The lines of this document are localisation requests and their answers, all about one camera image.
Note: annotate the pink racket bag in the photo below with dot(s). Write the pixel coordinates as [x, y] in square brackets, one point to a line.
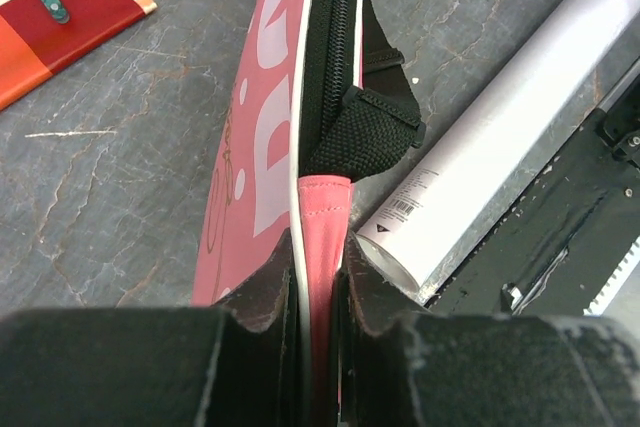
[320, 102]

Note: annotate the white shuttlecock tube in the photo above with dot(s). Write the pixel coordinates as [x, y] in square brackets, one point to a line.
[415, 236]

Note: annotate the colourful patchwork placemat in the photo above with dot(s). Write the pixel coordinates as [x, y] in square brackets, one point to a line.
[40, 38]

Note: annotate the white slotted cable duct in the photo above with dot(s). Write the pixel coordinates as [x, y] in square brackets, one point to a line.
[615, 282]

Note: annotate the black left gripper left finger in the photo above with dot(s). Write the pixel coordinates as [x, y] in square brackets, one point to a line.
[150, 362]

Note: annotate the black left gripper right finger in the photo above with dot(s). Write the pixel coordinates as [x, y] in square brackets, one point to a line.
[404, 366]

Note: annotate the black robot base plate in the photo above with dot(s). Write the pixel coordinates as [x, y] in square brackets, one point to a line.
[559, 243]

